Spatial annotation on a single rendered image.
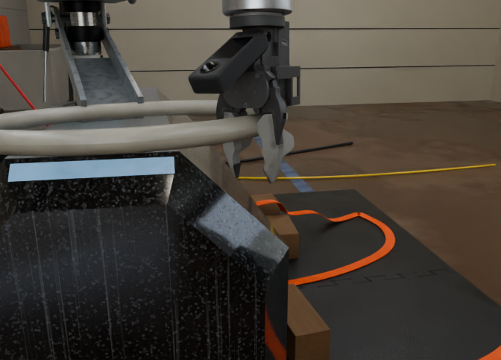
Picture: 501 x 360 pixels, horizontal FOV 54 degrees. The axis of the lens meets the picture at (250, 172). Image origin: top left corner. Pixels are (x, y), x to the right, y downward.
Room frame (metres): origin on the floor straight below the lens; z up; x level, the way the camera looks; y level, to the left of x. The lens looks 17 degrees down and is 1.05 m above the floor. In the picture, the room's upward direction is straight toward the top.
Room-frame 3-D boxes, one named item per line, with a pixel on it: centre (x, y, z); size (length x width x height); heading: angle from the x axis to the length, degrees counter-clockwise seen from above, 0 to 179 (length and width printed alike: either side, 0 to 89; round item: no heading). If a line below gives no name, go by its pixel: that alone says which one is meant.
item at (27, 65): (4.44, 1.96, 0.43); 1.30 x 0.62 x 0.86; 11
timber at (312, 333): (1.45, -0.15, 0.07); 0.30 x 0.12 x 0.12; 18
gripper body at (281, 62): (0.66, -0.01, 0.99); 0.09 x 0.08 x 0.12; 144
